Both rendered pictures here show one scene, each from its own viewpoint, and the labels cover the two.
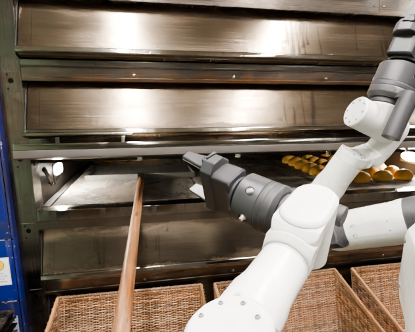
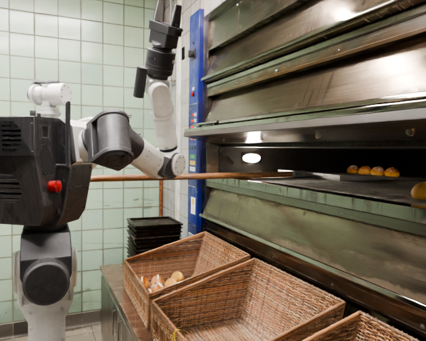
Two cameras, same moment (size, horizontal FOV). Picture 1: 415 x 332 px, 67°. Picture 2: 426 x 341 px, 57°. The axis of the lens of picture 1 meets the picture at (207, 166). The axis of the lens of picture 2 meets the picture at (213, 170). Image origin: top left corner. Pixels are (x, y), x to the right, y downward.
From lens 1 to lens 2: 1.75 m
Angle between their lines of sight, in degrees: 76
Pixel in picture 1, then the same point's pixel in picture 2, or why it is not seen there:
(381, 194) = (410, 210)
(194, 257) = (249, 230)
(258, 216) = not seen: hidden behind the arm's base
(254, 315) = not seen: hidden behind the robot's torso
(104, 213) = (223, 180)
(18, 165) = (204, 145)
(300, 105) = (318, 86)
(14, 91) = (205, 103)
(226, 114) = (270, 104)
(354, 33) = not seen: outside the picture
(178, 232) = (251, 206)
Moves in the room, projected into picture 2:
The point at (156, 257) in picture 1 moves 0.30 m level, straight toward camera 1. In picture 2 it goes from (236, 221) to (178, 224)
